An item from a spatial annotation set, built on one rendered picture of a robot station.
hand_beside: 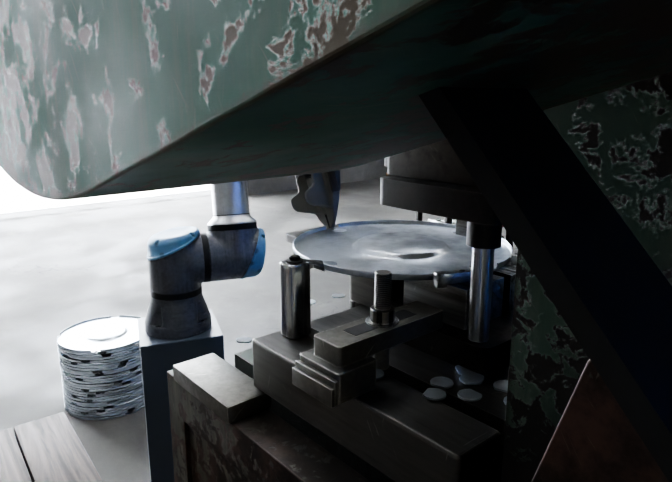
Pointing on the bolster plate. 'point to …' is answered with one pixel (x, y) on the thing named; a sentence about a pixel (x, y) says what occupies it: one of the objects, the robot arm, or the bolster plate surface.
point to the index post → (295, 297)
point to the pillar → (480, 294)
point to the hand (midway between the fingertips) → (332, 219)
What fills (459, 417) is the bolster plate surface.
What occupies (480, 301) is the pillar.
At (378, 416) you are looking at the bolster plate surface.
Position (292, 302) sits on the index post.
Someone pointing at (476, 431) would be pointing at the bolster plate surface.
